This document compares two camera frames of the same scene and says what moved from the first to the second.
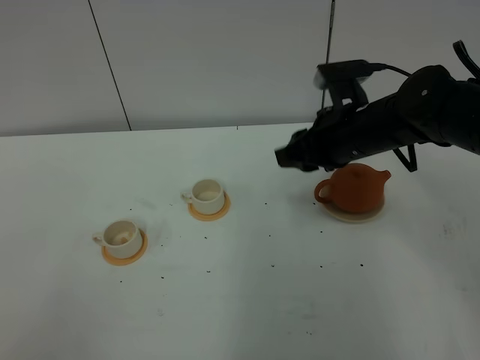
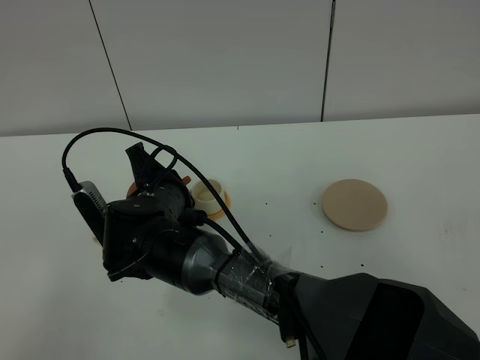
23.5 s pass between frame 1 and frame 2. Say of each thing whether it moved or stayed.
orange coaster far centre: stayed
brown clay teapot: moved
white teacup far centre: stayed
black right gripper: moved
